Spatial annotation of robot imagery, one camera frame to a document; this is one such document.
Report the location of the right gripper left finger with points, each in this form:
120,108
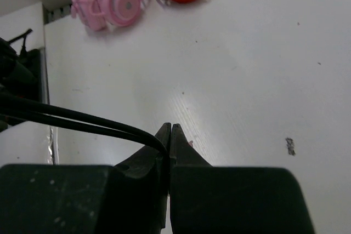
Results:
130,197

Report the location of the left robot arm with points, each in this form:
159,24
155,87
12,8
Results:
21,68

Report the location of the white taped cover sheet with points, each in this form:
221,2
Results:
51,146

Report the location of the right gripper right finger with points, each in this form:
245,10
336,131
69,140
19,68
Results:
209,199

